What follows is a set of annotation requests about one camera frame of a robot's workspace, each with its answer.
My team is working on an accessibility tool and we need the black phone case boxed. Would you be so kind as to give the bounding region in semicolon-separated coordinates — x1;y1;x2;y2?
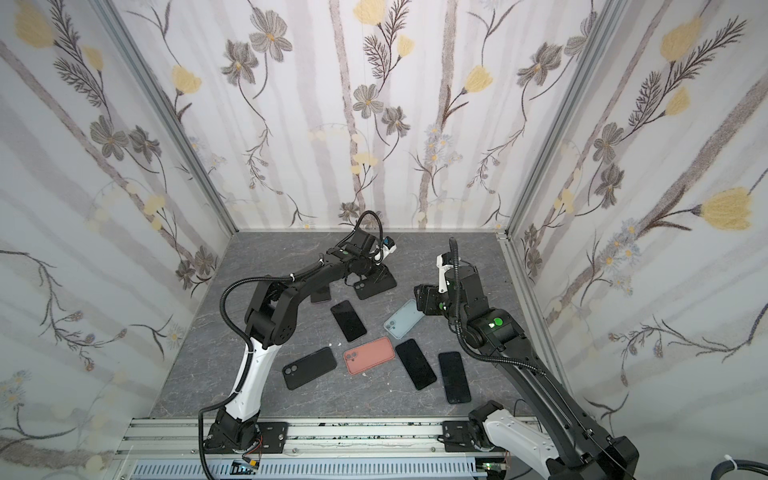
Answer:
282;347;337;391
353;265;397;300

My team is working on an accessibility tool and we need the blue-edged black phone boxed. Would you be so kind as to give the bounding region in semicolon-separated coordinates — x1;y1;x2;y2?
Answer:
395;339;437;391

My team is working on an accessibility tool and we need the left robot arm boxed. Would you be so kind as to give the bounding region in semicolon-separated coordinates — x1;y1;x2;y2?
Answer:
198;227;397;455

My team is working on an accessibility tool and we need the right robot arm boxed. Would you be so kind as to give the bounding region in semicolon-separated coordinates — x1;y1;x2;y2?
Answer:
414;266;639;479

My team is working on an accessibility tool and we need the small dark phone left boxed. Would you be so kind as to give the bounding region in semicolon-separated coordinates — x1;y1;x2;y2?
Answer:
310;286;332;303

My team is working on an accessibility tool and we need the light green phone case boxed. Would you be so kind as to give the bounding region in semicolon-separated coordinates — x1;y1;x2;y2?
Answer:
384;299;424;340

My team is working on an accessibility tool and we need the purple-edged black phone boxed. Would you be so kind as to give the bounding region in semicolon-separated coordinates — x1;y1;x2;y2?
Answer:
330;300;367;342

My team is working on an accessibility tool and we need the black phone right front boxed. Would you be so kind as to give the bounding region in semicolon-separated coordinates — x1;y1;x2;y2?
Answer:
438;351;472;405

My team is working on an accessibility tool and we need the pink phone case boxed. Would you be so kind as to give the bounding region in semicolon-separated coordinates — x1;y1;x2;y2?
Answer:
343;337;395;375

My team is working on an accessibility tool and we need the black phone case front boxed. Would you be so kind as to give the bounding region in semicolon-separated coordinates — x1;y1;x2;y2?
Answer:
282;347;337;391

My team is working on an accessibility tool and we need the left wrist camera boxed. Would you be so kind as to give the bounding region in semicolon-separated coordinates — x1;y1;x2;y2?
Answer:
379;236;396;258

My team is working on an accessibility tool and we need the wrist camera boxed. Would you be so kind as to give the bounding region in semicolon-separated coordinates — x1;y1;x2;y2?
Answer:
436;252;453;294
379;236;396;258

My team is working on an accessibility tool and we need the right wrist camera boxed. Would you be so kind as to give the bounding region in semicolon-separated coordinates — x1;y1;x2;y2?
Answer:
436;252;453;294

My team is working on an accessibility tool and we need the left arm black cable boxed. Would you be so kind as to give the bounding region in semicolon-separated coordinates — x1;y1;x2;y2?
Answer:
196;275;295;480

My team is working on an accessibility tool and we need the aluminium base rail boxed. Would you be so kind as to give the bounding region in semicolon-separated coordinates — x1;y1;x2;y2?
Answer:
115;417;485;460

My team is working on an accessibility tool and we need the white vented cable duct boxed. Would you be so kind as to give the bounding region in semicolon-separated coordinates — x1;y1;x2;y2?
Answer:
124;457;487;479

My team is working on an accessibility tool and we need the aluminium corner frame post right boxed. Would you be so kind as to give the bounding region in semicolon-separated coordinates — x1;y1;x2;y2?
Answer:
504;0;628;236

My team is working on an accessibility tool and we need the aluminium corner frame post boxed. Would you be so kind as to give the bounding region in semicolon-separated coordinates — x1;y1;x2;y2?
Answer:
504;0;628;236
89;0;239;236

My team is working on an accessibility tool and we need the aluminium corner frame post left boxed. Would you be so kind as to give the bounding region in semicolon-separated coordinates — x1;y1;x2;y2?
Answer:
89;0;239;236

